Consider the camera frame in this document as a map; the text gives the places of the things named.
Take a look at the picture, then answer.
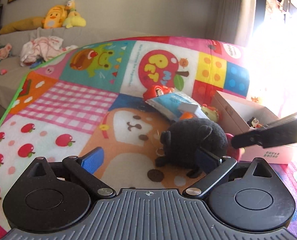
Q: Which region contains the black plush toy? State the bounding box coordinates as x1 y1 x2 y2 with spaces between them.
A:
155 118 228 178

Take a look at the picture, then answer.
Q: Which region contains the hello kitty camera toy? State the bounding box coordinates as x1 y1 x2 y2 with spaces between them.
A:
201 104 219 123

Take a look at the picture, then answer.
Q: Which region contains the orange plastic toy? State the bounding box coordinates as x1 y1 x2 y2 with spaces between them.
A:
179 112 196 120

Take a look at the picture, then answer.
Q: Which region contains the blue wet wipes packet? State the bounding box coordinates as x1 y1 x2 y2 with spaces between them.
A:
146 92 209 121

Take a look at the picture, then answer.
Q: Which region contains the red hooded doll keychain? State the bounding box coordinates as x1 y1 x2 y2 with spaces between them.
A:
143 85 174 101

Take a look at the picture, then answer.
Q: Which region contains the small wooden doll figure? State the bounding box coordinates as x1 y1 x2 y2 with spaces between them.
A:
247 117 262 129

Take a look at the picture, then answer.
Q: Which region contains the pink cardboard box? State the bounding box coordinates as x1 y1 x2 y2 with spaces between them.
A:
211 90 295 165

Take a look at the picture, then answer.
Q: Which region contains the colourful cartoon play mat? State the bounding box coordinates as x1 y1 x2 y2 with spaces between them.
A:
0 36 297 239

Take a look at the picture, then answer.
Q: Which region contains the white pink crumpled cloth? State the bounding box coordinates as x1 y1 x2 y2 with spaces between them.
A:
20 36 78 67

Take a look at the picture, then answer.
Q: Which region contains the pink pig plush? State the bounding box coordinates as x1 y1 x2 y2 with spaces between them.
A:
0 43 12 60

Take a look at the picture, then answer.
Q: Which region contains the yellow dog plush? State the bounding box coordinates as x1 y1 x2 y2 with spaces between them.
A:
62 0 86 29

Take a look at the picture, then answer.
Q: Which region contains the yellow long pillow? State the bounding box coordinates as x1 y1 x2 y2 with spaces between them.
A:
0 17 44 35

